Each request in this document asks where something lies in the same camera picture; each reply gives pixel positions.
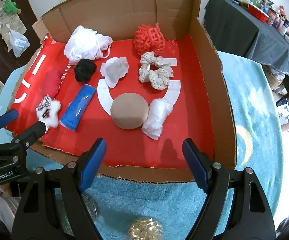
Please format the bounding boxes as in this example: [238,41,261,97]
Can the white mesh bath pouf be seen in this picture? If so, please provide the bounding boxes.
[64,25,113,64]

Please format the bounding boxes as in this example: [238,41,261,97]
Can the beige powder puff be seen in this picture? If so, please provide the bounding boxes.
[110,93,150,130]

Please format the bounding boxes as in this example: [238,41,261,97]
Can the row of cosmetic bottles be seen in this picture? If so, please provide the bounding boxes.
[204,0,289,48]

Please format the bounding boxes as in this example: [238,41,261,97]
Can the teal star blanket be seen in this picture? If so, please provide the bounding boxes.
[0,51,285,240]

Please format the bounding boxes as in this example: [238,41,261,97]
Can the white tea bag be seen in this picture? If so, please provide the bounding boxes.
[100,57,129,89]

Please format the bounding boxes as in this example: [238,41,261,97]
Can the black scrunchie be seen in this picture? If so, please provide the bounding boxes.
[74,59,97,82]

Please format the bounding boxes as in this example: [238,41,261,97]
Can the table with grey cloth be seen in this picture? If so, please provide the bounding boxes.
[203,0,289,85]

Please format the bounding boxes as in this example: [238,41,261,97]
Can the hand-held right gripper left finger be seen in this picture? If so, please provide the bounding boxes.
[11,137,107,240]

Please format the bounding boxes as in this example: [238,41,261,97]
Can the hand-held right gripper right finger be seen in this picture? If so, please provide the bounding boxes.
[182,138,276,240]

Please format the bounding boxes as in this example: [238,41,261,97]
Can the beige crochet scrunchie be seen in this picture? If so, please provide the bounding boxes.
[138,52,174,90]

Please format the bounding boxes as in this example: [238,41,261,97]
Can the red plush heart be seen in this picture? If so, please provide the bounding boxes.
[43,67,62,97]

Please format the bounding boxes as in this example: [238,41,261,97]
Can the blue cloth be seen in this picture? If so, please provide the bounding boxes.
[60,84,97,131]

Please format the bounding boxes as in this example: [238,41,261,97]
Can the clear plastic bag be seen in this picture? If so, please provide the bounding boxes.
[9,29,31,58]

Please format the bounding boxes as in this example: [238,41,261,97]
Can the white cotton wad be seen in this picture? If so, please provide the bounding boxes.
[142,99,173,140]

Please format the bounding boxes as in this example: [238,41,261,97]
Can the small jar of gold capsules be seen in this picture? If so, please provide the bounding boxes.
[127,217,164,240]

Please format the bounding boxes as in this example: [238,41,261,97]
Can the tall glass jar metal lid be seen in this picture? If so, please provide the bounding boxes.
[81,192,100,222]

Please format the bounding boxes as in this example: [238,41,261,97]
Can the white fluffy hair clip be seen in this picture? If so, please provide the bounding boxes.
[35,94,61,130]

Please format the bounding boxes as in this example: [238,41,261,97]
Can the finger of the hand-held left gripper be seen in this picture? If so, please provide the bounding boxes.
[0,121,47,160]
[0,109,19,143]

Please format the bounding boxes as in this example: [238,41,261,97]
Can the red mesh bath pouf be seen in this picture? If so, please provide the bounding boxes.
[133,23,165,55]

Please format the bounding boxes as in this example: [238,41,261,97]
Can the red lined cardboard box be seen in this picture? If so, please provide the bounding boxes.
[10,0,237,183]

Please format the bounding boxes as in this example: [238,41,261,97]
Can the red plastic basket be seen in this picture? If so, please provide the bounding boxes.
[248,4,270,23]

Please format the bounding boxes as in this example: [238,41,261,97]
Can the green plush toy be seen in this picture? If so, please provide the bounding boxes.
[3,0,20,14]

